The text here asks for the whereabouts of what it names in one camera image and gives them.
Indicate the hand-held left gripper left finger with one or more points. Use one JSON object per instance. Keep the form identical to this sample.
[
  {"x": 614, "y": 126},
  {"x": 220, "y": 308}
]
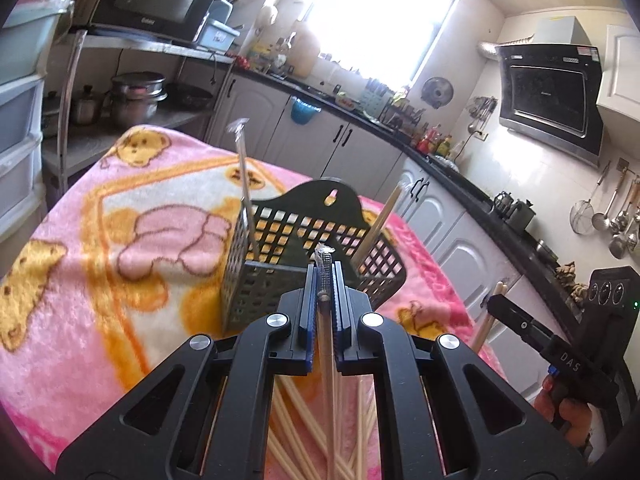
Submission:
[{"x": 311, "y": 320}]

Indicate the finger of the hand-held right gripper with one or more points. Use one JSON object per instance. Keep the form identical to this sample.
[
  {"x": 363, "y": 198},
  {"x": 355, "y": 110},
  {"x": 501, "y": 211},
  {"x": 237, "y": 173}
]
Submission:
[{"x": 520, "y": 325}]

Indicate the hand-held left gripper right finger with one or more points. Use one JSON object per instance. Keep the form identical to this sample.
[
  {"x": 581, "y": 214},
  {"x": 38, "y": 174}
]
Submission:
[{"x": 340, "y": 320}]

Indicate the chopstick pair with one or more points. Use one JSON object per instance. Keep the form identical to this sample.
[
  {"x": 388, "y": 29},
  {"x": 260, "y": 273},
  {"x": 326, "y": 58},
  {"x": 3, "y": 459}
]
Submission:
[
  {"x": 382, "y": 220},
  {"x": 245, "y": 175},
  {"x": 326, "y": 270},
  {"x": 481, "y": 335}
]

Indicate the pile of chopsticks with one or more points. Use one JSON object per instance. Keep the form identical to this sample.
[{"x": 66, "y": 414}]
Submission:
[{"x": 295, "y": 400}]

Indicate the black plastic utensil basket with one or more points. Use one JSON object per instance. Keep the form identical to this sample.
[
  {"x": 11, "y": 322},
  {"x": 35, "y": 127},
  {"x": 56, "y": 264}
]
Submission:
[{"x": 305, "y": 195}]

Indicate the person's right hand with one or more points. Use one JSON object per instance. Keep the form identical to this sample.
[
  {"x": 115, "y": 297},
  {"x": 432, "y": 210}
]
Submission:
[{"x": 565, "y": 410}]

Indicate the ginger roots pile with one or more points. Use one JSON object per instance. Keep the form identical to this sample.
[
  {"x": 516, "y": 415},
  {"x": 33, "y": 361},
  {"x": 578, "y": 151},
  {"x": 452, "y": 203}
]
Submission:
[{"x": 572, "y": 285}]

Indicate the hanging steel spoons cluster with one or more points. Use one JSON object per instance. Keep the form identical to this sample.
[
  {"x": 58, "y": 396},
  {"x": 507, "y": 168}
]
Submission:
[{"x": 625, "y": 230}]

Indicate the steel bowl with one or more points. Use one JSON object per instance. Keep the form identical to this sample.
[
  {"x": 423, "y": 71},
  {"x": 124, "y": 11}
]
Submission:
[{"x": 547, "y": 251}]

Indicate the hanging steel ladle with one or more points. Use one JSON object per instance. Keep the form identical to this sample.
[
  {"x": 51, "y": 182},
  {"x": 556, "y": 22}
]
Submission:
[{"x": 598, "y": 221}]

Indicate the dark metal kettle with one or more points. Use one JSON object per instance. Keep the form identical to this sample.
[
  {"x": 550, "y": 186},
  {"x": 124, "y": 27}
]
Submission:
[{"x": 502, "y": 205}]

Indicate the cluster of sauce bottles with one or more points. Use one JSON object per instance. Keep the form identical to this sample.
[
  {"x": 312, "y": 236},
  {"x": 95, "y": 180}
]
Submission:
[{"x": 435, "y": 142}]

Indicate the blue hanging basin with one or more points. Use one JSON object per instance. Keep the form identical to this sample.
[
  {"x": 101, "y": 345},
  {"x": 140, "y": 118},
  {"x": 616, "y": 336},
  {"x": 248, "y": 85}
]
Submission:
[{"x": 305, "y": 112}]

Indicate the pink bear printed blanket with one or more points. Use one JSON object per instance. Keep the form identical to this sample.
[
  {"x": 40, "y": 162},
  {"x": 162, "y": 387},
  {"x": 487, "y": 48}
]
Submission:
[{"x": 100, "y": 310}]

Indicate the hanging kitchen tools rack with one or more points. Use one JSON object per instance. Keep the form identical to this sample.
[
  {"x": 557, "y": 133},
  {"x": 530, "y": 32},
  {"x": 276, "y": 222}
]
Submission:
[{"x": 482, "y": 110}]

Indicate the black range hood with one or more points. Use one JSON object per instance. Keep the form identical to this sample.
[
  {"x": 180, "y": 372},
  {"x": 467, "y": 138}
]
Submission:
[{"x": 550, "y": 90}]

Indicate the white kitchen cabinet counter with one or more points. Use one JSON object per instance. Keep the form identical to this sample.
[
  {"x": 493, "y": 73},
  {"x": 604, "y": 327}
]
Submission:
[{"x": 260, "y": 105}]

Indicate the light blue knife block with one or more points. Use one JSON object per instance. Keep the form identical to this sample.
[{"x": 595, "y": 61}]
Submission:
[{"x": 377, "y": 97}]

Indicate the white upper cabinet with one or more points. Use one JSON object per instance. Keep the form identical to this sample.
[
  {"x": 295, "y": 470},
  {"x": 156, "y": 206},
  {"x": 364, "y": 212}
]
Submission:
[{"x": 622, "y": 70}]

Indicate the black wok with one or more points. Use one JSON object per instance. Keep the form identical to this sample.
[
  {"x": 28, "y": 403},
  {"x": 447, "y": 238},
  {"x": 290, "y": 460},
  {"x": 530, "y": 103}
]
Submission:
[{"x": 190, "y": 96}]

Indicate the wooden cutting board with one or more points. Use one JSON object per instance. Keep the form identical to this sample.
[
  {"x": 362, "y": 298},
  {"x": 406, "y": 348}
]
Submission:
[{"x": 306, "y": 52}]

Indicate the stacked steel pots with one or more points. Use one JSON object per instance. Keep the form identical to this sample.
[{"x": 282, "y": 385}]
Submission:
[{"x": 135, "y": 105}]

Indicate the light blue plastic box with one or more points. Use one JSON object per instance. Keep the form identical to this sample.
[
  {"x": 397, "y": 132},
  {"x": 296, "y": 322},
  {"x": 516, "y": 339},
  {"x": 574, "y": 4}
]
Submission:
[{"x": 215, "y": 35}]

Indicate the kitchen window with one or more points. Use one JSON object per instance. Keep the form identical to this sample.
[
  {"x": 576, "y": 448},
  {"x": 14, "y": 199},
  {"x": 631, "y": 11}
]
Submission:
[{"x": 375, "y": 20}]

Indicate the small steel lidded pot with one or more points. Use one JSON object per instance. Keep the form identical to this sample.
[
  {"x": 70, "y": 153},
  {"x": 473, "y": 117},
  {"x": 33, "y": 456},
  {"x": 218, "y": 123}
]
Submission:
[{"x": 87, "y": 107}]

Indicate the metal shelf rack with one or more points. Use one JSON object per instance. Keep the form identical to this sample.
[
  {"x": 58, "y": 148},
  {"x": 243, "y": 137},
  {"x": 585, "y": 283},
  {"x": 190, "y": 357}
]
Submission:
[{"x": 150, "y": 45}]

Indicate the plastic drawer cabinet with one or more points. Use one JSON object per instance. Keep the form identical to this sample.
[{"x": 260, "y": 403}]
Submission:
[{"x": 20, "y": 125}]

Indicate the light blue plastic tub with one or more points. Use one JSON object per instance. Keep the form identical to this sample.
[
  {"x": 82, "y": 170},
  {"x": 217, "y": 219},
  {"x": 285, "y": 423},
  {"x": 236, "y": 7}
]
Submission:
[{"x": 25, "y": 35}]

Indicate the round grey wall fan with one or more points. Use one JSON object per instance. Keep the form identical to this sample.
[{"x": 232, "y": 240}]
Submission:
[{"x": 437, "y": 91}]

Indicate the silver exhaust duct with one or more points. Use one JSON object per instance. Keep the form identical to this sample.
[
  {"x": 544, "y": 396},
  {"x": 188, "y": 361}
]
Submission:
[{"x": 492, "y": 49}]

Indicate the white round wall holder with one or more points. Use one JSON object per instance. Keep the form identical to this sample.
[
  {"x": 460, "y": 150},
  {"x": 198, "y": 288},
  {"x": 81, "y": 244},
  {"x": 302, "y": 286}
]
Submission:
[{"x": 267, "y": 16}]

